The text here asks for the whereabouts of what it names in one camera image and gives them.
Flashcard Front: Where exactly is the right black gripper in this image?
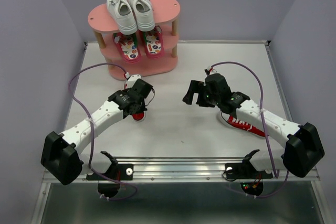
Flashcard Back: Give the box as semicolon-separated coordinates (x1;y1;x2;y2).
182;80;220;107

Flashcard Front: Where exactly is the red canvas sneaker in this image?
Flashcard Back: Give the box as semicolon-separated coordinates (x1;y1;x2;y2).
123;82;146;123
217;112;265;137

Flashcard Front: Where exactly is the pink patterned flip-flop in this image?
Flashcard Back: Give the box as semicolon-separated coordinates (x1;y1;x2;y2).
113;32;141;63
139;26;164;59

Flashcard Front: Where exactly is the white sneaker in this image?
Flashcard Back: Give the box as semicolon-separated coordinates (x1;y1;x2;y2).
106;0;138;35
128;0;155;32

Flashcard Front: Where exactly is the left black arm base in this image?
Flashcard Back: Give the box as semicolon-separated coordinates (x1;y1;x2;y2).
86;151;138;201

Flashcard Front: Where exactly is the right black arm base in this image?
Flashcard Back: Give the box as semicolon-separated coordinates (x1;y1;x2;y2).
222;150;273;197

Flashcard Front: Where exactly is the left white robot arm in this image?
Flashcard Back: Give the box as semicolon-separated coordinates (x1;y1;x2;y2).
40;76;153;185

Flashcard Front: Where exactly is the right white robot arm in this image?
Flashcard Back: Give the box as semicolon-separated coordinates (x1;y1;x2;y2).
182;73;325;178

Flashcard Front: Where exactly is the pink three-tier shoe shelf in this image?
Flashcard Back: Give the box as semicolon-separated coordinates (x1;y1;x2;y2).
88;0;181;77

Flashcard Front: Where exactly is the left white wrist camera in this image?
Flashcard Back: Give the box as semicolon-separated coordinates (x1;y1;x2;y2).
125;74;141;88

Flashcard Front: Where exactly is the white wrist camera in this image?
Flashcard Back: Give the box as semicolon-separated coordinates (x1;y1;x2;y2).
204;66;217;76
125;74;141;88

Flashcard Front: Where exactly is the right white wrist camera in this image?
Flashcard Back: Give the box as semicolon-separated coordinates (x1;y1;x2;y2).
204;66;217;76

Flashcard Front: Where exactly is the aluminium front rail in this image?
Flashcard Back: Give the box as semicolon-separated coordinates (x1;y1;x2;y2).
44;157;321;183

